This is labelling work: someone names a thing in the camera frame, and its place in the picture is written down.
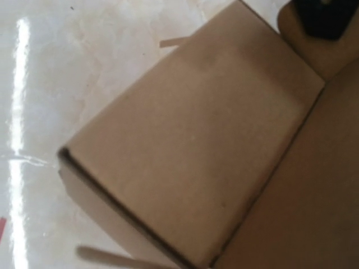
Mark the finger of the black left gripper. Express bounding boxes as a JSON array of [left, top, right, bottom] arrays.
[[293, 0, 355, 40]]

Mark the brown cardboard box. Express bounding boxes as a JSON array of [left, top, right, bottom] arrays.
[[58, 1, 358, 268]]

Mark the small red stick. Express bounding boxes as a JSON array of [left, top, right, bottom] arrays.
[[0, 217, 7, 241]]

